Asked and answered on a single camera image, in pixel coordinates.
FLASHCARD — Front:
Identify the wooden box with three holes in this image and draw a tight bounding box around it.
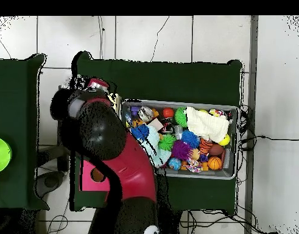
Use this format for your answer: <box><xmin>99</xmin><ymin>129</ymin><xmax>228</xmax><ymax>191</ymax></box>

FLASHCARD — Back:
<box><xmin>80</xmin><ymin>91</ymin><xmax>122</xmax><ymax>192</ymax></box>

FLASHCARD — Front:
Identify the clear mesh bin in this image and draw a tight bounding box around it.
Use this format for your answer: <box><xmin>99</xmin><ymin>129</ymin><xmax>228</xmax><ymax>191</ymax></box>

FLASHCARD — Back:
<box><xmin>114</xmin><ymin>99</ymin><xmax>240</xmax><ymax>181</ymax></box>

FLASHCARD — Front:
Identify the crushed silver can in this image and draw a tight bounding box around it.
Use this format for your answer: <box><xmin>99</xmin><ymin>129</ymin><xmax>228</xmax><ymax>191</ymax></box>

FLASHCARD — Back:
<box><xmin>138</xmin><ymin>105</ymin><xmax>155</xmax><ymax>122</ymax></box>

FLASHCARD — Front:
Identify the dark green table cloth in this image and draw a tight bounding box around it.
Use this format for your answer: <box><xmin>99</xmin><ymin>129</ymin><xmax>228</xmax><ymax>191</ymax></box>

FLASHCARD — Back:
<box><xmin>71</xmin><ymin>51</ymin><xmax>244</xmax><ymax>213</ymax></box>
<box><xmin>0</xmin><ymin>53</ymin><xmax>47</xmax><ymax>211</ymax></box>

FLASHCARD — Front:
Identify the blue spiky ball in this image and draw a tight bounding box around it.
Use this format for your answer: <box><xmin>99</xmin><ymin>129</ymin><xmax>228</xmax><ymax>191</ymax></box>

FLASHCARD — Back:
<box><xmin>132</xmin><ymin>124</ymin><xmax>150</xmax><ymax>142</ymax></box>
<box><xmin>181</xmin><ymin>129</ymin><xmax>203</xmax><ymax>150</ymax></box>

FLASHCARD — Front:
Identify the orange red ball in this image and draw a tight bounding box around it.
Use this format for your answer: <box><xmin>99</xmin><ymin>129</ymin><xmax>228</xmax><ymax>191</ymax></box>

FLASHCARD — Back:
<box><xmin>163</xmin><ymin>107</ymin><xmax>175</xmax><ymax>119</ymax></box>

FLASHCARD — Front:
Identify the green spiky ball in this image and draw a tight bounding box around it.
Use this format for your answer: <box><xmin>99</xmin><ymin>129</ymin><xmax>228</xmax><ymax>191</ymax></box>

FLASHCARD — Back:
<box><xmin>157</xmin><ymin>133</ymin><xmax>178</xmax><ymax>152</ymax></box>
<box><xmin>174</xmin><ymin>107</ymin><xmax>189</xmax><ymax>129</ymax></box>

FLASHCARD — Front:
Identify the mint green cloth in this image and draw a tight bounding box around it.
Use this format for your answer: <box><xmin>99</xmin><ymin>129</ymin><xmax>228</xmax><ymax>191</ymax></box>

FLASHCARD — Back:
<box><xmin>141</xmin><ymin>126</ymin><xmax>172</xmax><ymax>167</ymax></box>

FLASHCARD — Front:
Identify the purple spiky ball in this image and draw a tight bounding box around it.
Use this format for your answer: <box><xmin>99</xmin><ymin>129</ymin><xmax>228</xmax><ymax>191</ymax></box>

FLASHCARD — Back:
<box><xmin>169</xmin><ymin>140</ymin><xmax>193</xmax><ymax>161</ymax></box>

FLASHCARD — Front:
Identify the cream yellow cloth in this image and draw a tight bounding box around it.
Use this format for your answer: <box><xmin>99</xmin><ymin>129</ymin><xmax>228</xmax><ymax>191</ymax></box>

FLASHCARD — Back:
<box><xmin>185</xmin><ymin>106</ymin><xmax>232</xmax><ymax>143</ymax></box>

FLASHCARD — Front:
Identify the bright green bowl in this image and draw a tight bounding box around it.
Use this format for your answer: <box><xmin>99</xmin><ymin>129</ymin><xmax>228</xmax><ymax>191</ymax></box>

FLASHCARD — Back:
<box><xmin>0</xmin><ymin>136</ymin><xmax>13</xmax><ymax>174</ymax></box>

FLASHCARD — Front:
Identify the tiger striped toy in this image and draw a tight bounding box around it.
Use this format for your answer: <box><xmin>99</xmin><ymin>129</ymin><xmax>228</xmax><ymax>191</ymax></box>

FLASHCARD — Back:
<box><xmin>199</xmin><ymin>138</ymin><xmax>214</xmax><ymax>155</ymax></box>

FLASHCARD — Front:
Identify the orange mini basketball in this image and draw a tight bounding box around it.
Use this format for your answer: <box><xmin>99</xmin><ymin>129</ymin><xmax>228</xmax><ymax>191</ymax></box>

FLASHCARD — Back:
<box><xmin>208</xmin><ymin>156</ymin><xmax>223</xmax><ymax>171</ymax></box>

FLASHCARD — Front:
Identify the black cable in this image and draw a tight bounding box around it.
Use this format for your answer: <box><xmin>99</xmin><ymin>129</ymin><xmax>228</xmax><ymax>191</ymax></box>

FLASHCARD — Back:
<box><xmin>241</xmin><ymin>133</ymin><xmax>299</xmax><ymax>146</ymax></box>

